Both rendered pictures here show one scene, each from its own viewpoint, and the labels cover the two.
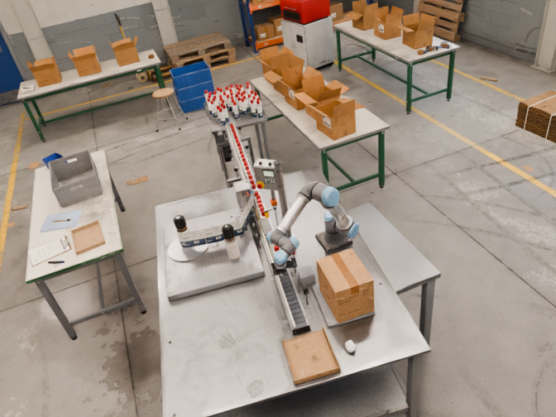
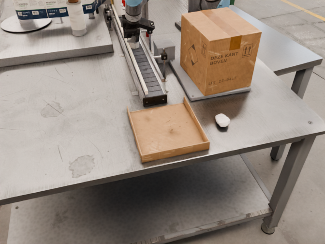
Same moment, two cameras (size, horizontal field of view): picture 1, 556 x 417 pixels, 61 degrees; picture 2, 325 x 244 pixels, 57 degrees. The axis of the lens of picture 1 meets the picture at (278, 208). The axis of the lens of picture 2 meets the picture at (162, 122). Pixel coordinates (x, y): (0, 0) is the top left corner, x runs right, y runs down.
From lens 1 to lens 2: 163 cm
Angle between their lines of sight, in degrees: 7
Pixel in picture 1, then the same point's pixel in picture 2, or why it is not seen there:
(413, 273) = (290, 57)
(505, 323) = not seen: outside the picture
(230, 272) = (71, 43)
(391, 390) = (251, 193)
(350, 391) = (203, 192)
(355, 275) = (235, 27)
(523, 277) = not seen: outside the picture
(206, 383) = (8, 156)
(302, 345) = (155, 117)
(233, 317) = (67, 86)
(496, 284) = not seen: outside the picture
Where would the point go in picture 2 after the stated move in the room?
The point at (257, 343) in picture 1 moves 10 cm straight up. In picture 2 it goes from (94, 114) to (90, 95)
